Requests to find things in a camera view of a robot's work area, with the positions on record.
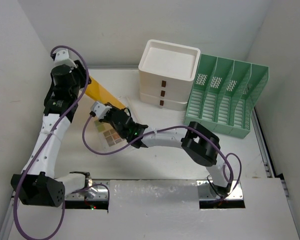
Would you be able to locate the clear sleeve with documents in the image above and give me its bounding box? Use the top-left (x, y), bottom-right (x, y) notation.
top-left (92, 96), bottom-right (141, 153)

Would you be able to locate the orange plastic folder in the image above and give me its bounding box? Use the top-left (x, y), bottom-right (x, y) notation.
top-left (85, 76), bottom-right (126, 109)

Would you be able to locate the white three-drawer storage box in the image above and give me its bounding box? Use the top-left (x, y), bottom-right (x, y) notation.
top-left (138, 39), bottom-right (201, 111)

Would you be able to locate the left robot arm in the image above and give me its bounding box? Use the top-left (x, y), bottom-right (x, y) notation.
top-left (10, 60), bottom-right (90, 207)

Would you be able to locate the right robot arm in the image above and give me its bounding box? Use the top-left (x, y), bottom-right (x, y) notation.
top-left (91, 101), bottom-right (234, 198)

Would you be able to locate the white foam front panel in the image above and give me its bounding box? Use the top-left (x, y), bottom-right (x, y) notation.
top-left (17, 178), bottom-right (299, 240)

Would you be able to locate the green plastic file organizer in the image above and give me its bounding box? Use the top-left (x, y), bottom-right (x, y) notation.
top-left (183, 54), bottom-right (270, 139)

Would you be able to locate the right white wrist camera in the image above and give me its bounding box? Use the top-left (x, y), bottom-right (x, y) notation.
top-left (90, 101), bottom-right (112, 119)

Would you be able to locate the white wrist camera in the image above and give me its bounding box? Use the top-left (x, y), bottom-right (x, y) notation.
top-left (54, 49), bottom-right (77, 68)
top-left (90, 101), bottom-right (112, 119)

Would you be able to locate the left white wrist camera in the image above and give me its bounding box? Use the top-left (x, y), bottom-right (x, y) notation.
top-left (54, 49), bottom-right (77, 68)

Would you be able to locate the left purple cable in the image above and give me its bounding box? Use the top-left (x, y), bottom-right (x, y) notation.
top-left (13, 45), bottom-right (111, 240)

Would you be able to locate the purple cable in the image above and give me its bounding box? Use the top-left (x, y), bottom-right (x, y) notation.
top-left (13, 45), bottom-right (111, 240)
top-left (82, 113), bottom-right (242, 202)

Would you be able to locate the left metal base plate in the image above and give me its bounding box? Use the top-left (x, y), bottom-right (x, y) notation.
top-left (65, 182), bottom-right (110, 201)

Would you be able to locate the metal base plate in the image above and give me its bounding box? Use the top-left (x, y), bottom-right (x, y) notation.
top-left (65, 182), bottom-right (110, 201)
top-left (196, 180), bottom-right (244, 201)

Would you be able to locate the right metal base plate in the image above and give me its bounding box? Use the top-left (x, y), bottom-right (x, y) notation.
top-left (196, 180), bottom-right (244, 201)

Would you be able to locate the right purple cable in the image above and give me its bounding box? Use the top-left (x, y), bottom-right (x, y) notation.
top-left (82, 113), bottom-right (242, 202)

